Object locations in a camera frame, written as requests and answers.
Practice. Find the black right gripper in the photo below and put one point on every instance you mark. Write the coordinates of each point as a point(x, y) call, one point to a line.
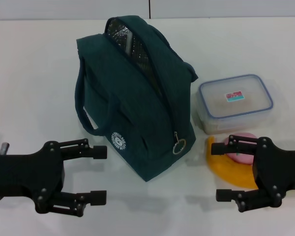
point(277, 167)

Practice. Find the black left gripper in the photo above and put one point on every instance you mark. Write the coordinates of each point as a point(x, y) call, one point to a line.
point(27, 174)

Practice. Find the yellow banana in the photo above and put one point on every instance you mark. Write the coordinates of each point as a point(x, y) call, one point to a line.
point(226, 174)

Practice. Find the pink toy peach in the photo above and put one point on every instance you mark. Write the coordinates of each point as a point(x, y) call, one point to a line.
point(243, 159)

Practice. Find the clear food container blue rim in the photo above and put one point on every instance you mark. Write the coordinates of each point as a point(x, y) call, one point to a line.
point(236, 110)

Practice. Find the dark teal insulated lunch bag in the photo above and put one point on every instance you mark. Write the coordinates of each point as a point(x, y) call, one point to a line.
point(137, 105)

